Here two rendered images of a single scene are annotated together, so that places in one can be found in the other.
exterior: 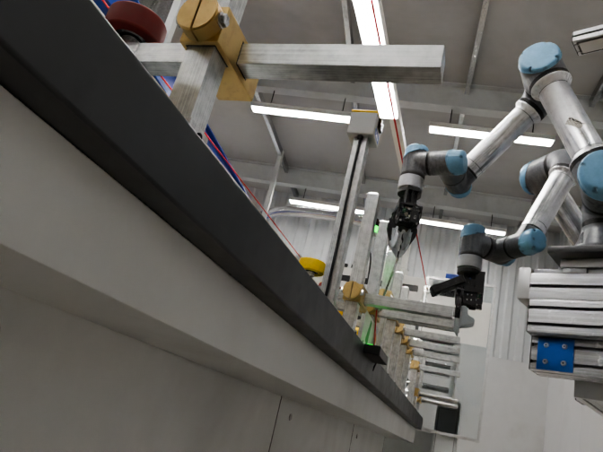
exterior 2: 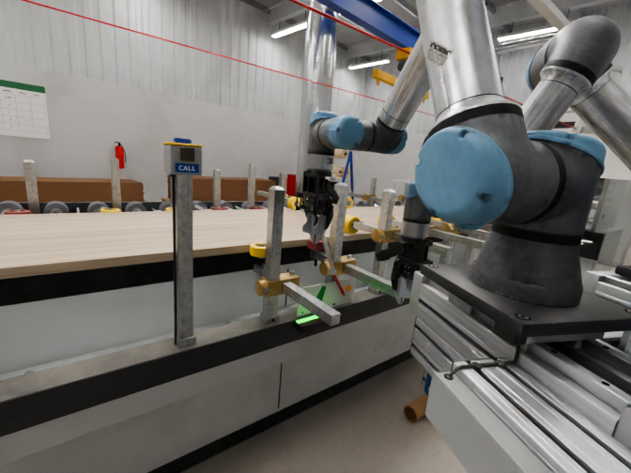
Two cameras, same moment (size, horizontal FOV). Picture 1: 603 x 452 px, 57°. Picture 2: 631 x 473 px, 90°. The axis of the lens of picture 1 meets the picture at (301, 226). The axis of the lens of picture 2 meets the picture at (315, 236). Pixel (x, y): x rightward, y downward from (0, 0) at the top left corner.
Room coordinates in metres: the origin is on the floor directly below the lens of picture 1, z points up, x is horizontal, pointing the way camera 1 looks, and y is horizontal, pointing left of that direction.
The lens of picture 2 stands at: (0.78, -0.78, 1.21)
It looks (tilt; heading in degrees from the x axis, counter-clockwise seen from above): 13 degrees down; 32
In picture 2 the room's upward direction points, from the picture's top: 5 degrees clockwise
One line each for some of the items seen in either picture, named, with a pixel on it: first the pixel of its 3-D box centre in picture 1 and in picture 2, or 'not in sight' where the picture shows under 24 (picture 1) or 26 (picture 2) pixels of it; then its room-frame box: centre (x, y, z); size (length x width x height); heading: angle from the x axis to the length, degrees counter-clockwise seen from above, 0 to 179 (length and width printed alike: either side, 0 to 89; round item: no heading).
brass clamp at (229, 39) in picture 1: (220, 51); not in sight; (0.57, 0.15, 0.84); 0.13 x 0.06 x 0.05; 160
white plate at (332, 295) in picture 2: (370, 335); (328, 296); (1.69, -0.28, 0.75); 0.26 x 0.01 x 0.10; 160
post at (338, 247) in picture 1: (344, 221); (183, 263); (1.25, -0.10, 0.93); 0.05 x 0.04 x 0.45; 160
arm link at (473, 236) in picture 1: (472, 242); (420, 202); (1.67, -0.55, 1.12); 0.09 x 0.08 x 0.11; 108
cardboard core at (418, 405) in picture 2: not in sight; (427, 402); (2.32, -0.59, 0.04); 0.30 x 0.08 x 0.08; 160
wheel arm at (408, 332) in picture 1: (402, 330); (457, 227); (2.47, -0.55, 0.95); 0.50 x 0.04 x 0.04; 70
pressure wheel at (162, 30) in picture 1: (126, 52); not in sight; (0.64, 0.28, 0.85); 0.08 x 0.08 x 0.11
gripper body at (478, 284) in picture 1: (468, 289); (412, 257); (1.67, -0.56, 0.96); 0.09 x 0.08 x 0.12; 70
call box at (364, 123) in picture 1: (363, 130); (182, 160); (1.25, -0.10, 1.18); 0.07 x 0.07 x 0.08; 70
